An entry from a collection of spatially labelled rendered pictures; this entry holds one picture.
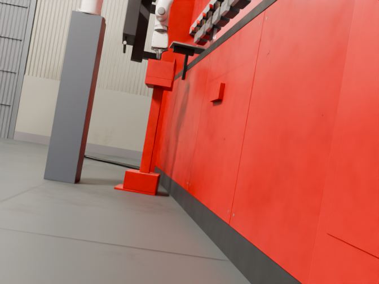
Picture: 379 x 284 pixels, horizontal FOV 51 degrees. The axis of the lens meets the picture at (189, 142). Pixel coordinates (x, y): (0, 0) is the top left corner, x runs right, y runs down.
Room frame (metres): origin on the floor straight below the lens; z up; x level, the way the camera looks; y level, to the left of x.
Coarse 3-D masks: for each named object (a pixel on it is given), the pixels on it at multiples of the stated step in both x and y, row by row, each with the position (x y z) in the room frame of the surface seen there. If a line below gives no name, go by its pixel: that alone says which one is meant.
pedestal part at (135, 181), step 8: (128, 176) 2.38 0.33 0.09; (136, 176) 2.38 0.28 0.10; (144, 176) 2.38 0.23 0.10; (152, 176) 2.38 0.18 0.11; (120, 184) 2.53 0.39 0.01; (128, 184) 2.38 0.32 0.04; (136, 184) 2.38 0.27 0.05; (144, 184) 2.38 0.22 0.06; (152, 184) 2.38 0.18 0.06; (136, 192) 2.38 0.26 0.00; (144, 192) 2.38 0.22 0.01; (152, 192) 2.38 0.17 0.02
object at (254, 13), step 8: (264, 0) 1.34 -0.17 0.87; (272, 0) 1.26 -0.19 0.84; (256, 8) 1.41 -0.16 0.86; (264, 8) 1.32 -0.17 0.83; (248, 16) 1.49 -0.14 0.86; (256, 16) 1.40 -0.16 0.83; (240, 24) 1.58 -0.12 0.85; (232, 32) 1.67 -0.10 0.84; (224, 40) 1.79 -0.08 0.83; (208, 48) 2.11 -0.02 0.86; (200, 56) 2.29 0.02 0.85; (192, 64) 2.51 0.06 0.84
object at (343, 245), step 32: (352, 32) 0.60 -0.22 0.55; (352, 64) 0.58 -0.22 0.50; (352, 96) 0.57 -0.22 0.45; (352, 128) 0.55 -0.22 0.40; (352, 160) 0.54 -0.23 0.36; (352, 192) 0.53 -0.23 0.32; (320, 224) 0.60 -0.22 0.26; (352, 224) 0.52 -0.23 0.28; (320, 256) 0.58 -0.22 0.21; (352, 256) 0.51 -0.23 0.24
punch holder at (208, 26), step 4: (208, 12) 2.85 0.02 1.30; (212, 12) 2.71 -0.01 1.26; (208, 16) 2.82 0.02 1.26; (212, 16) 2.71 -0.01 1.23; (208, 20) 2.78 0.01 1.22; (208, 24) 2.76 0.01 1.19; (212, 24) 2.71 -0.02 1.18; (208, 28) 2.75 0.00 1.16; (212, 28) 2.74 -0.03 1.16; (220, 28) 2.73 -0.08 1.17; (208, 32) 2.85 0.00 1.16
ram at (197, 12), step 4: (196, 0) 3.49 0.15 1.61; (200, 0) 3.29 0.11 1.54; (204, 0) 3.10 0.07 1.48; (208, 0) 2.94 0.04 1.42; (216, 0) 2.66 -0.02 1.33; (196, 4) 3.46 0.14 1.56; (200, 4) 3.25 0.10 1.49; (204, 4) 3.07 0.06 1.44; (212, 4) 2.77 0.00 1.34; (196, 8) 3.42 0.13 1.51; (200, 8) 3.22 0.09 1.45; (204, 8) 3.04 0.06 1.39; (208, 8) 2.88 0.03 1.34; (196, 12) 3.38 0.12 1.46; (200, 12) 3.19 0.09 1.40; (192, 16) 3.56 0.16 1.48; (196, 16) 3.35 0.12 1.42; (192, 20) 3.52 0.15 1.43; (196, 24) 3.28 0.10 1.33
